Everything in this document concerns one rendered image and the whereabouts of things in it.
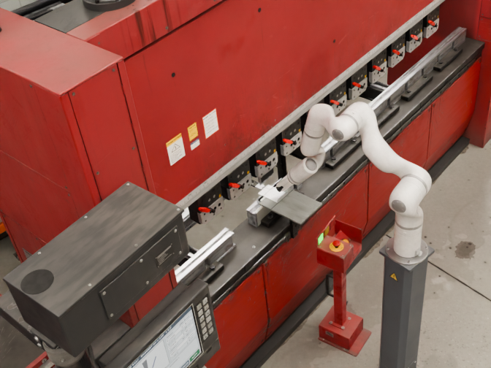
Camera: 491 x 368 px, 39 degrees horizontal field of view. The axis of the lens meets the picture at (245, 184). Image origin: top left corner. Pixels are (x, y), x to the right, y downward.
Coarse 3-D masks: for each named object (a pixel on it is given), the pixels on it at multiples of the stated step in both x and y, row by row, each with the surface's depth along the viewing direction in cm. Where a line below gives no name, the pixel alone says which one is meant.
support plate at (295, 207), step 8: (288, 192) 353; (296, 192) 353; (264, 200) 350; (288, 200) 349; (296, 200) 348; (304, 200) 347; (312, 200) 347; (280, 208) 345; (288, 208) 344; (296, 208) 344; (304, 208) 343; (312, 208) 342; (288, 216) 340; (296, 216) 339; (304, 216) 339
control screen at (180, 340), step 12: (180, 324) 227; (192, 324) 233; (168, 336) 223; (180, 336) 229; (192, 336) 235; (156, 348) 220; (168, 348) 226; (180, 348) 232; (192, 348) 238; (144, 360) 217; (156, 360) 223; (168, 360) 229; (180, 360) 235; (192, 360) 241
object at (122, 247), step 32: (128, 192) 217; (96, 224) 207; (128, 224) 206; (160, 224) 205; (32, 256) 199; (64, 256) 198; (96, 256) 197; (128, 256) 196; (160, 256) 208; (32, 288) 189; (64, 288) 188; (96, 288) 191; (128, 288) 201; (32, 320) 200; (64, 320) 185; (96, 320) 196; (64, 352) 204
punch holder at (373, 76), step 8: (376, 56) 382; (384, 56) 389; (368, 64) 383; (376, 64) 385; (384, 64) 392; (368, 72) 387; (376, 72) 388; (384, 72) 396; (368, 80) 390; (376, 80) 392
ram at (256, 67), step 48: (240, 0) 277; (288, 0) 301; (336, 0) 330; (384, 0) 366; (432, 0) 409; (144, 48) 247; (192, 48) 265; (240, 48) 288; (288, 48) 314; (336, 48) 346; (384, 48) 386; (144, 96) 255; (192, 96) 276; (240, 96) 300; (288, 96) 329; (144, 144) 265; (240, 144) 314
